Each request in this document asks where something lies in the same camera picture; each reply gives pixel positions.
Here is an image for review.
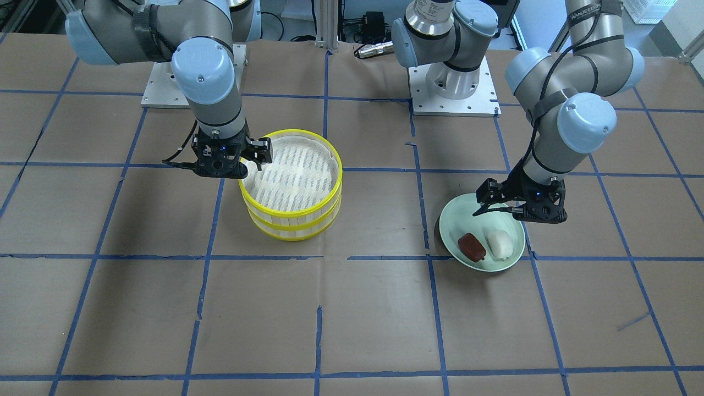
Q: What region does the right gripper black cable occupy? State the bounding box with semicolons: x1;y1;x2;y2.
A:
162;118;200;170

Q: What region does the black power adapter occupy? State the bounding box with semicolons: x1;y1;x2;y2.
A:
361;11;386;37

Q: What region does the brown bun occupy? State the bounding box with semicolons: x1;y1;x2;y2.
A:
457;233;486;263

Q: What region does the white bun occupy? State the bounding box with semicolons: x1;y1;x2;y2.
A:
486;230;514;261

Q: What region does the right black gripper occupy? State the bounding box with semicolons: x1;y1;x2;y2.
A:
191;129;273;179

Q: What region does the light green plate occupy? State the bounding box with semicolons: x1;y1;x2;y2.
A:
438;194;526;272

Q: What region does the yellow steamer layer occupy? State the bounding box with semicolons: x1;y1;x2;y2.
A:
245;197;342;241
239;129;343;217

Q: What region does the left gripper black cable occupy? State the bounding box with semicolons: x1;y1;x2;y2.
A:
511;0;606;182

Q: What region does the white plastic crate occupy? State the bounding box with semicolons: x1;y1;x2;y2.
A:
623;0;677;25

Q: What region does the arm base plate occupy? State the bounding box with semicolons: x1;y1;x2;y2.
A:
408;58;501;117
141;44;248;109

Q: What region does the aluminium frame post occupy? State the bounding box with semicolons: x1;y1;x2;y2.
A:
312;1;343;53

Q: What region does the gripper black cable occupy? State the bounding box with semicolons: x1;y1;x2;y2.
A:
162;118;200;170
511;0;606;182

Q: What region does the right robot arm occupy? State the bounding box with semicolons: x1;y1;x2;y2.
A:
64;1;272;179

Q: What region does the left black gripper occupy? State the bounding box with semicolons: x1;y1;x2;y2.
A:
472;170;568;224

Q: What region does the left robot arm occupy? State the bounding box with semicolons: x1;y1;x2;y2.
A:
390;1;645;224

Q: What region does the silver cylindrical connector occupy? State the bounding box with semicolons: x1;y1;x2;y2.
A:
354;42;394;59

